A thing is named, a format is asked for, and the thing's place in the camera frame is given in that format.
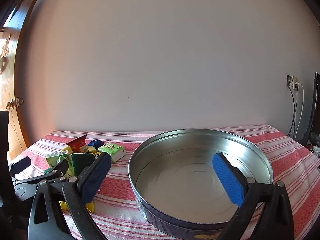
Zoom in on wooden door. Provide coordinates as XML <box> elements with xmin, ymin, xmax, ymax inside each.
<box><xmin>0</xmin><ymin>0</ymin><xmax>44</xmax><ymax>160</ymax></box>

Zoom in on red white striped tablecloth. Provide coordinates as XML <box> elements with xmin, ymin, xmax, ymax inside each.
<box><xmin>9</xmin><ymin>124</ymin><xmax>320</xmax><ymax>240</ymax></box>

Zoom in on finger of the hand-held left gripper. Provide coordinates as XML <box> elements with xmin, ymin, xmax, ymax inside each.
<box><xmin>9</xmin><ymin>157</ymin><xmax>32</xmax><ymax>178</ymax></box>
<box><xmin>15</xmin><ymin>159</ymin><xmax>70</xmax><ymax>184</ymax></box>

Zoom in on green tissue pack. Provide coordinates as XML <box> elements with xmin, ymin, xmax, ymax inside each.
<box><xmin>46</xmin><ymin>152</ymin><xmax>73</xmax><ymax>169</ymax></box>
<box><xmin>98</xmin><ymin>142</ymin><xmax>126</xmax><ymax>163</ymax></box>

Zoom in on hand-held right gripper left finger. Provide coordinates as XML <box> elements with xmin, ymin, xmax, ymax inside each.
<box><xmin>27</xmin><ymin>152</ymin><xmax>112</xmax><ymax>240</ymax></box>

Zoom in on wall socket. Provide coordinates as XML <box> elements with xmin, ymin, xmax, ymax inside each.
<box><xmin>287</xmin><ymin>74</ymin><xmax>300</xmax><ymax>90</ymax></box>

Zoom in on black monitor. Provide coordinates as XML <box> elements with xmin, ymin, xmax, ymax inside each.
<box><xmin>304</xmin><ymin>72</ymin><xmax>320</xmax><ymax>147</ymax></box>

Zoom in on black panel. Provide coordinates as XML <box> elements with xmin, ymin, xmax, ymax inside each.
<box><xmin>0</xmin><ymin>111</ymin><xmax>10</xmax><ymax>200</ymax></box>

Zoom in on golden door ornament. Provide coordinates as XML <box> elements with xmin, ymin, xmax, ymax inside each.
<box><xmin>0</xmin><ymin>34</ymin><xmax>10</xmax><ymax>74</ymax></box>

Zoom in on white cable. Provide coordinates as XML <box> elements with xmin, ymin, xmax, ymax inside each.
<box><xmin>297</xmin><ymin>82</ymin><xmax>305</xmax><ymax>140</ymax></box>

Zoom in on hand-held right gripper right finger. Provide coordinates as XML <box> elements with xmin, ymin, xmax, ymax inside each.
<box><xmin>212</xmin><ymin>152</ymin><xmax>294</xmax><ymax>240</ymax></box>

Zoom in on red snack packet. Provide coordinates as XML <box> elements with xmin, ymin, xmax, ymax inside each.
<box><xmin>66</xmin><ymin>134</ymin><xmax>88</xmax><ymax>153</ymax></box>

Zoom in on round metal cookie tin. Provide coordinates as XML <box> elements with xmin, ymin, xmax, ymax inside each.
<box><xmin>128</xmin><ymin>129</ymin><xmax>273</xmax><ymax>239</ymax></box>

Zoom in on yellow biscuit packet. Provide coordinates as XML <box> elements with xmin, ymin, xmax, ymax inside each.
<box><xmin>59</xmin><ymin>197</ymin><xmax>97</xmax><ymax>213</ymax></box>

